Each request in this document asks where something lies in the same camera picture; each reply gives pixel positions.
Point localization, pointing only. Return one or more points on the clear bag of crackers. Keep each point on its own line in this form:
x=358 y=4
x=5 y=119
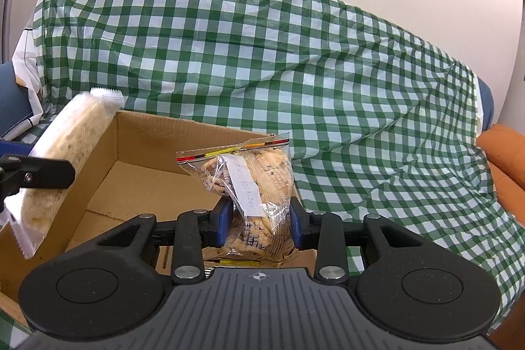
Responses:
x=266 y=177

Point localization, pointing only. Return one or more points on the grey curtain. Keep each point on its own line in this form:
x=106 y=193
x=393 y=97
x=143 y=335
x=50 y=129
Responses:
x=6 y=5

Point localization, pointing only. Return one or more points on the orange cushion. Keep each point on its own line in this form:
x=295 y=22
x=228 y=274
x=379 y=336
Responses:
x=508 y=153

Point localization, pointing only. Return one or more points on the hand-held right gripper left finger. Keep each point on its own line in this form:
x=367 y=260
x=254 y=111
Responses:
x=223 y=223

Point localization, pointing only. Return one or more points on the tan paper piece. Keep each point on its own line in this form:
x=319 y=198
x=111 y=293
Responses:
x=24 y=83

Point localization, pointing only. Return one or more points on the green checked cloth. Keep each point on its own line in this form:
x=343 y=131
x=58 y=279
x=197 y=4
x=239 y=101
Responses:
x=287 y=67

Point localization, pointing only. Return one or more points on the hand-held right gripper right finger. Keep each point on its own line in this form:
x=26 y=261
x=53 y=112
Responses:
x=297 y=227

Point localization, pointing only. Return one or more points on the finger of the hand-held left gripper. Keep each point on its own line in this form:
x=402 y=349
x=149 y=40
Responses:
x=45 y=173

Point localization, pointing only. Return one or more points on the white cloth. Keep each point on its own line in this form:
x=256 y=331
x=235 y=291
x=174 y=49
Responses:
x=24 y=59

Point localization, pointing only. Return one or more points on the cardboard box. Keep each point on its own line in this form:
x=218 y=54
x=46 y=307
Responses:
x=135 y=186

